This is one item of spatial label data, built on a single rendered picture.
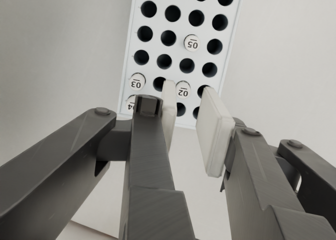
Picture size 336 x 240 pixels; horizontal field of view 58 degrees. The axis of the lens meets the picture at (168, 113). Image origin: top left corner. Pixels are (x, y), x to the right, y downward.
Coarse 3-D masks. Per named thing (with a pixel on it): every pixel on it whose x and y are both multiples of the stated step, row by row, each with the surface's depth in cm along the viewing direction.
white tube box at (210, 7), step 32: (160, 0) 23; (192, 0) 23; (224, 0) 26; (128, 32) 24; (160, 32) 24; (192, 32) 24; (224, 32) 24; (128, 64) 25; (160, 64) 27; (192, 64) 27; (224, 64) 25; (128, 96) 26; (160, 96) 26; (192, 96) 26; (192, 128) 26
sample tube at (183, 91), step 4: (176, 84) 26; (180, 84) 24; (184, 84) 24; (176, 88) 24; (180, 88) 24; (184, 88) 24; (188, 88) 24; (176, 92) 24; (180, 92) 24; (184, 92) 24; (188, 92) 24; (180, 96) 24; (184, 96) 24; (188, 96) 24
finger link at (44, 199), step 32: (64, 128) 10; (96, 128) 11; (32, 160) 8; (64, 160) 8; (0, 192) 6; (32, 192) 7; (64, 192) 9; (0, 224) 6; (32, 224) 7; (64, 224) 9
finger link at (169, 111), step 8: (168, 80) 20; (168, 88) 17; (168, 96) 16; (168, 104) 14; (168, 112) 14; (176, 112) 14; (168, 120) 14; (168, 128) 14; (168, 136) 14; (168, 144) 14; (168, 152) 14
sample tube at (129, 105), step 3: (132, 96) 25; (129, 99) 24; (132, 99) 24; (126, 102) 24; (129, 102) 24; (132, 102) 24; (126, 105) 24; (129, 105) 24; (132, 105) 24; (126, 108) 25; (129, 108) 25; (132, 108) 25; (129, 111) 25; (132, 111) 25
